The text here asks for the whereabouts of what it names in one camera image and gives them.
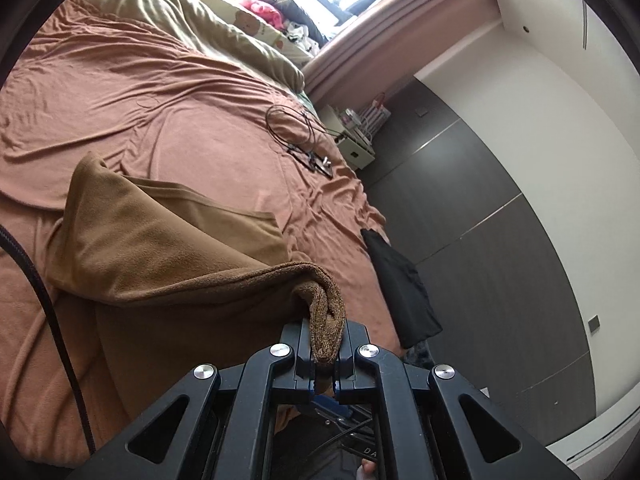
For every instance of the pink curtain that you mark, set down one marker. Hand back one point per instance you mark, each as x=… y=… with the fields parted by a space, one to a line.
x=400 y=35

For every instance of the dark clothes pile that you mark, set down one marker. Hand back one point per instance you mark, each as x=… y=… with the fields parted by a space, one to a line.
x=300 y=12

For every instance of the white bedside table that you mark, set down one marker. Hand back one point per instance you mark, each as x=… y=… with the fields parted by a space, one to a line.
x=357 y=152

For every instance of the grey shaggy rug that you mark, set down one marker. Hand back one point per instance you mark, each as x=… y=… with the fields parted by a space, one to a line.
x=417 y=357

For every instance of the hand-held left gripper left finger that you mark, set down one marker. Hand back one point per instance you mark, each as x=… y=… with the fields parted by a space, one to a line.
x=300 y=345

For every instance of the plush toys and clothes pile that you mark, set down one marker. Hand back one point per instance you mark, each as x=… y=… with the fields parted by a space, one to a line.
x=245 y=22

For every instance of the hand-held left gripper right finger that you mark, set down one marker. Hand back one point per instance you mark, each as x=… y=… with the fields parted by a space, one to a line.
x=350 y=355

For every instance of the beige duvet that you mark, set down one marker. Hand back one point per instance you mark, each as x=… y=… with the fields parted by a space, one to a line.
x=175 y=10

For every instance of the brown printed t-shirt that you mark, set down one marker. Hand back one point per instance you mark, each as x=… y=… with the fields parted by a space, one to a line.
x=175 y=250

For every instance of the black and white cloth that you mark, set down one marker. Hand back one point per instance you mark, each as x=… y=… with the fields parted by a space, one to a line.
x=300 y=37

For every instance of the striped gift bag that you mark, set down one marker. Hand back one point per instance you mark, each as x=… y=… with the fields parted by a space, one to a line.
x=375 y=115

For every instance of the orange-brown blanket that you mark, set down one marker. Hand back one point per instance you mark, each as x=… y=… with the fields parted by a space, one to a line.
x=150 y=100

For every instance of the pink cloth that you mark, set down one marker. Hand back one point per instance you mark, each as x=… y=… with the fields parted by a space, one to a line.
x=262 y=10

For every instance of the black folded garment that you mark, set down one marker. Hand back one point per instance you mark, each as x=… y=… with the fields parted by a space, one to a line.
x=400 y=285

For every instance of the grey wall switch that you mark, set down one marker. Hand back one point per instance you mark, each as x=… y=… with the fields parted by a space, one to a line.
x=593 y=324

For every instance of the person's right hand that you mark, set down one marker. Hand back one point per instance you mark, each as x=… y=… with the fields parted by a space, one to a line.
x=367 y=471

